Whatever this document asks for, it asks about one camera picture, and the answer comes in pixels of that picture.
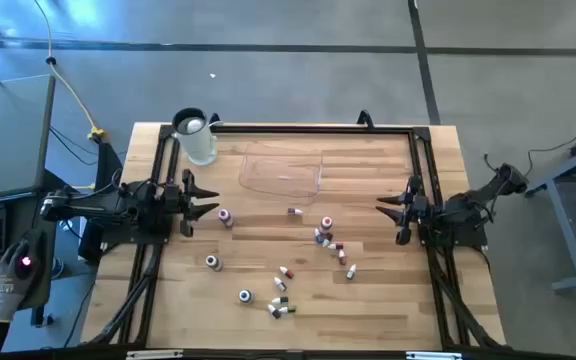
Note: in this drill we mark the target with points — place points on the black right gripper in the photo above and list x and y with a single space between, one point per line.
404 235

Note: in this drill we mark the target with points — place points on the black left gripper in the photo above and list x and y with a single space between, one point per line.
186 226

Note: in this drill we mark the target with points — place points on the large bottle purple cap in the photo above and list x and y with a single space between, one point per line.
225 216

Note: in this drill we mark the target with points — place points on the large bottle black cap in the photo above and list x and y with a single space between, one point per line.
213 262

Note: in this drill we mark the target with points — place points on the large bottle pink cap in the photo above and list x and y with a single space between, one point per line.
326 223

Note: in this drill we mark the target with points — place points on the small food coloring bottle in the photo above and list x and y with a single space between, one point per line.
341 257
280 300
326 242
288 309
273 311
351 271
335 246
318 235
279 284
286 272
295 211

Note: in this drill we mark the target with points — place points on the large bottle blue cap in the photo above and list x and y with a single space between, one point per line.
245 296

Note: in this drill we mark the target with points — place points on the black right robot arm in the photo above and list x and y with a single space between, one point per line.
468 205

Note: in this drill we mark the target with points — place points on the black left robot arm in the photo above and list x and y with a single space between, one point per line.
93 209

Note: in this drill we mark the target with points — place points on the clear plastic container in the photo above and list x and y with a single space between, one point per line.
278 175

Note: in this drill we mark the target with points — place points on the black clamp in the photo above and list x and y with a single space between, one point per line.
214 119
365 119

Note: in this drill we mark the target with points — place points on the black desk support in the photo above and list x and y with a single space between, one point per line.
108 170

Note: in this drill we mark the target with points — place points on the grey metal table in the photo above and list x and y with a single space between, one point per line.
568 240

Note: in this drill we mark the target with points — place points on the black computer mouse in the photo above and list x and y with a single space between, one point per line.
26 261

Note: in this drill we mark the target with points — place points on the grey desk top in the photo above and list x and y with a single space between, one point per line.
3 135

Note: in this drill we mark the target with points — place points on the person's hand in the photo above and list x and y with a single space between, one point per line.
8 290

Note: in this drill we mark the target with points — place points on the silver metal bracket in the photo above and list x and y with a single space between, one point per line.
153 355
433 356

